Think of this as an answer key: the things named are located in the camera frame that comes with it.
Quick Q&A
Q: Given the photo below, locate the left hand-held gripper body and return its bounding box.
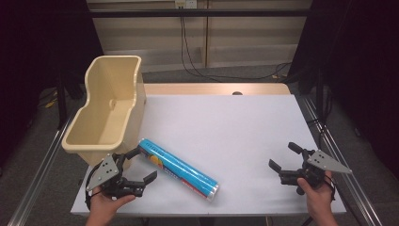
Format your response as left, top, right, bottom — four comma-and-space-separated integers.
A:
85, 153, 147, 201

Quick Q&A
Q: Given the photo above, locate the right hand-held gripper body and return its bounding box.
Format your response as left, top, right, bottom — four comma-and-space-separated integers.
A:
279, 149, 353, 196

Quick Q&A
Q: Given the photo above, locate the blue roll package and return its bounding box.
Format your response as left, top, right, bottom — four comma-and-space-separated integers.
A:
137, 137, 220, 202

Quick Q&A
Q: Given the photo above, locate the person's left hand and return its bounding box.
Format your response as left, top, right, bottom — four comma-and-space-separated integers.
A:
88, 187, 136, 221

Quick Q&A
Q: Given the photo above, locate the person's right hand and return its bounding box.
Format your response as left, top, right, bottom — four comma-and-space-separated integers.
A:
296, 170, 335, 219

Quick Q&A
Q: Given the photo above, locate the beige plastic bin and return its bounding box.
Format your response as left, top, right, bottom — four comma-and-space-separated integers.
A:
61, 55, 148, 168

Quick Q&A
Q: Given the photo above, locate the white table cover sheet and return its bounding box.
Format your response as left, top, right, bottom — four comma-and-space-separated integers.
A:
70, 94, 347, 218

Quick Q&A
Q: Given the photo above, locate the black metal stand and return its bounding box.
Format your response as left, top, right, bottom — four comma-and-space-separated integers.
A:
56, 70, 69, 130

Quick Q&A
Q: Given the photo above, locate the black curtain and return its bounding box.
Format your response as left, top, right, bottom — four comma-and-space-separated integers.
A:
0, 0, 104, 170
287, 0, 399, 180

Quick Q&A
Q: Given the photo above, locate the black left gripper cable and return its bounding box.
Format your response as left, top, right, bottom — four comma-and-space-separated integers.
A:
84, 163, 104, 211

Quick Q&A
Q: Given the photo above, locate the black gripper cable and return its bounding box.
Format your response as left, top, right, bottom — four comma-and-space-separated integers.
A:
84, 163, 104, 211
324, 174, 337, 202

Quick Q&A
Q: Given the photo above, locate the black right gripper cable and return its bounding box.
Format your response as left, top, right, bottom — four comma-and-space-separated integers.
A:
324, 174, 337, 202

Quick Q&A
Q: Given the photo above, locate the aluminium frame rail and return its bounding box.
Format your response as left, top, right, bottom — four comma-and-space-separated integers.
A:
301, 96, 384, 226
7, 117, 74, 226

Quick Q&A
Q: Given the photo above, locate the yellow floor cable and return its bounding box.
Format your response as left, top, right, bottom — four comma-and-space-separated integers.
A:
38, 89, 60, 109

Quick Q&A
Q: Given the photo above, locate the black wall cable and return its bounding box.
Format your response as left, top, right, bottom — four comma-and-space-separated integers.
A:
179, 16, 294, 81

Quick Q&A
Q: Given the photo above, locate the black horizontal frame bar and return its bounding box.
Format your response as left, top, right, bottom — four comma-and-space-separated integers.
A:
88, 8, 312, 19

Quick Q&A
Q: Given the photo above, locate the white wall socket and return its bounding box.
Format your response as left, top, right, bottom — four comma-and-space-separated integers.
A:
174, 0, 199, 9

